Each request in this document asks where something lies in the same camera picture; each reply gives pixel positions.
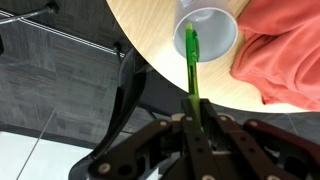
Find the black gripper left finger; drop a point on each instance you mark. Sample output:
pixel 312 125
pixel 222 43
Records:
pixel 150 150

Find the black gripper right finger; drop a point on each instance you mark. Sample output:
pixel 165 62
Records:
pixel 253 150

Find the green pen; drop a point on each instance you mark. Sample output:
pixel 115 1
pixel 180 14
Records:
pixel 192 60

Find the white ceramic mug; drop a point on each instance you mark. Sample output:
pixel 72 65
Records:
pixel 216 36

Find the black office chair thin backrest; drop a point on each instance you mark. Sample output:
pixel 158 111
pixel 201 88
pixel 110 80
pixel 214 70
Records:
pixel 130 90

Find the red crumpled cloth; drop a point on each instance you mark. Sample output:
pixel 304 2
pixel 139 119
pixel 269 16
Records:
pixel 283 53

